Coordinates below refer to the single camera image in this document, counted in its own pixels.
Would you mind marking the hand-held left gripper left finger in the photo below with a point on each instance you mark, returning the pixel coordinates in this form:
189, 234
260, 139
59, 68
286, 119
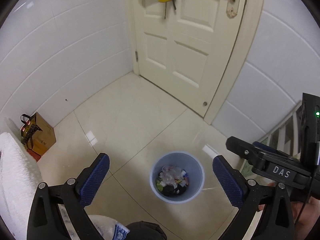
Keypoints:
93, 180

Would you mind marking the pile of mixed wrappers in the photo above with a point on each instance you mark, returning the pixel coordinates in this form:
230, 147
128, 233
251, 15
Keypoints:
178, 177

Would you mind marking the person's dark clothing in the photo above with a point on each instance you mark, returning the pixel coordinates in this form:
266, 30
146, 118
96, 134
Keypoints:
147, 231

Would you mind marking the pale blue waste bin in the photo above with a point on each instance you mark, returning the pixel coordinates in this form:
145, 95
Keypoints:
155, 180

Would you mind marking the brown paper gift bag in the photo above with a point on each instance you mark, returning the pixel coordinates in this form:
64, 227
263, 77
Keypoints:
42, 135

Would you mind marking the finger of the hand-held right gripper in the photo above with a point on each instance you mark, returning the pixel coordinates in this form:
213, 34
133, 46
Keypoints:
243, 150
265, 148

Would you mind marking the white slatted rack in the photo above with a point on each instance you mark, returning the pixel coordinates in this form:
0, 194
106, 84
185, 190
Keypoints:
282, 135

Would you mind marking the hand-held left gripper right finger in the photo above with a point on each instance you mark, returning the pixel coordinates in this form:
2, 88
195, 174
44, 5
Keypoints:
228, 182

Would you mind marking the metal door hinge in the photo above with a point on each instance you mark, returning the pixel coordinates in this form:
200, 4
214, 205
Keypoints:
136, 55

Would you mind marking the blue patterned cloth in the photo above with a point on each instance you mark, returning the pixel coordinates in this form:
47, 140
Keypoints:
120, 233

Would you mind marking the round door stopper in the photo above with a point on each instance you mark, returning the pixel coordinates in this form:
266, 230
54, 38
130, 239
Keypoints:
205, 103

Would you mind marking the clear plastic bag orange print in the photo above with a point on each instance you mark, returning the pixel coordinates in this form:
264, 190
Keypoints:
170, 175

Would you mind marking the person's right hand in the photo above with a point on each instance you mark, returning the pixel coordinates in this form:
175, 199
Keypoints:
315, 208

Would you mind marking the cream panel door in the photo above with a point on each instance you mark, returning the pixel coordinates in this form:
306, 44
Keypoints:
190, 30

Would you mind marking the white towel covered round table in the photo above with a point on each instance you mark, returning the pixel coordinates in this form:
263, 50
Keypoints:
15, 180

